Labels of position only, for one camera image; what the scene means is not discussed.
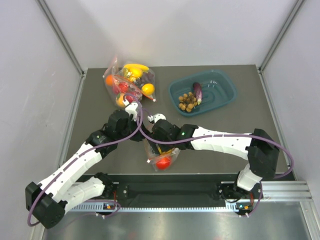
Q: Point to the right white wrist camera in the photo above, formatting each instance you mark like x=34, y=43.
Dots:
x=155, y=118

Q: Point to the fake purple grapes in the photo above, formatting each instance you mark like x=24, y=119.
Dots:
x=147, y=77

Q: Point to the grey cable duct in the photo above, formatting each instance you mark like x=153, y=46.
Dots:
x=109, y=207

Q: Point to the fake yellow banana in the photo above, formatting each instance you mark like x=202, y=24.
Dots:
x=131, y=66

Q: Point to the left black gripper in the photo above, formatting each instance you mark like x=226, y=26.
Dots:
x=139, y=137

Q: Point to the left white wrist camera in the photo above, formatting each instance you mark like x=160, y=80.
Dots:
x=132, y=108

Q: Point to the purple fake eggplant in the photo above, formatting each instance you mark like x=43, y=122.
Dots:
x=198, y=93

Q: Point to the fake orange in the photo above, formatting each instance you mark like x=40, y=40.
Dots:
x=109, y=80

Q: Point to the red fake tomato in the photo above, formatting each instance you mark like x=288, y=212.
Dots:
x=163, y=163

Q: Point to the fake red apple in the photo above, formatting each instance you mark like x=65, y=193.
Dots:
x=123, y=87

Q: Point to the brown fake longan bunch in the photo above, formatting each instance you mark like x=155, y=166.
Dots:
x=187, y=102

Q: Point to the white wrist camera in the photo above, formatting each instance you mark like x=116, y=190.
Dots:
x=155, y=118
x=132, y=108

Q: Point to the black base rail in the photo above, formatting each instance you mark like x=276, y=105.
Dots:
x=172, y=190

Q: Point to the fake peach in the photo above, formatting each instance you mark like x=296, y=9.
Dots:
x=120, y=100

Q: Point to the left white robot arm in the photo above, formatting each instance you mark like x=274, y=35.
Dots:
x=52, y=198

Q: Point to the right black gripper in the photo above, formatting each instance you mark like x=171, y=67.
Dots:
x=162, y=147

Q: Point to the teal plastic bin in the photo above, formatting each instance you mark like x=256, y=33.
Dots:
x=218, y=90

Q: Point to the yellow fake lemon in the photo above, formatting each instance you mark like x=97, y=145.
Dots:
x=167, y=152

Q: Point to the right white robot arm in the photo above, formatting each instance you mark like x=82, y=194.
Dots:
x=257, y=148

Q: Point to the far fake lemon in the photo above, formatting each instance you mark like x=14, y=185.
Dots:
x=148, y=89

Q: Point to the clear zip bag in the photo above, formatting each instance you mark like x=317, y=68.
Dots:
x=121, y=74
x=153, y=158

